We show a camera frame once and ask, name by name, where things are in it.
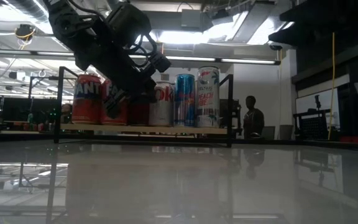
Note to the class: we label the silver Diet Coke can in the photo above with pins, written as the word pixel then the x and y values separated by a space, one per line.
pixel 163 105

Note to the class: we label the red Coca-Cola can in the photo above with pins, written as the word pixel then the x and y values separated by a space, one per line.
pixel 138 113

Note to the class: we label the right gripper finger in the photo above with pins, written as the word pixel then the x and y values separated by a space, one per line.
pixel 281 36

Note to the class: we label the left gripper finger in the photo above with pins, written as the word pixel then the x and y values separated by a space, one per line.
pixel 145 93
pixel 114 105

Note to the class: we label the person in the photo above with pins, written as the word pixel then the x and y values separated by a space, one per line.
pixel 253 119

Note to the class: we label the red Fanta can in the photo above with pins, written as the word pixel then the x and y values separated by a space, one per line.
pixel 87 99

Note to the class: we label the silver ventilation duct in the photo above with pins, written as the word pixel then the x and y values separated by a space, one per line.
pixel 26 6

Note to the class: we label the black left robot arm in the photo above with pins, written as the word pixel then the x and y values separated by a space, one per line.
pixel 73 25

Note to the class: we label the red soda can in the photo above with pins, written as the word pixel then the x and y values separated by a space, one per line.
pixel 117 119

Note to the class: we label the wooden shelf with black legs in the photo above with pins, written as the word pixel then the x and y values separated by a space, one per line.
pixel 135 129

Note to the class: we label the slim blue silver can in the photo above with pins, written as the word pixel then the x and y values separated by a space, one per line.
pixel 184 102

